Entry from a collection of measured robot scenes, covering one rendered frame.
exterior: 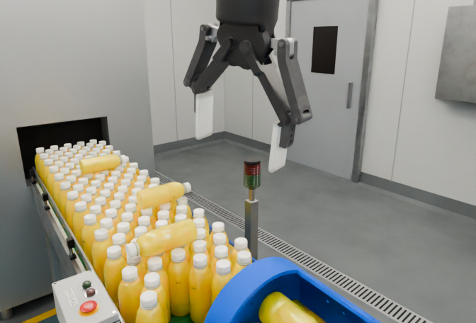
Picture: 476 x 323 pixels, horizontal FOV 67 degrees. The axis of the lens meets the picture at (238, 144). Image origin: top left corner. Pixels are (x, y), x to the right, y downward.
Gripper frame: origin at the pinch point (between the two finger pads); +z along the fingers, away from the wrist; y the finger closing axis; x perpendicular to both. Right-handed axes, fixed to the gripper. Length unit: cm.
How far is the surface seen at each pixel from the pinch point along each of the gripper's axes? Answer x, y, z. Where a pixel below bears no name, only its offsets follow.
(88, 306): -11, -30, 47
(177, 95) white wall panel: 310, -375, 151
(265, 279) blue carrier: 9.4, 1.5, 31.5
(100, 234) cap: 7, -58, 54
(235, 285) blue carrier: 5.6, -2.7, 33.4
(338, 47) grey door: 368, -157, 48
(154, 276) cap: 5, -29, 49
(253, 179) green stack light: 56, -37, 45
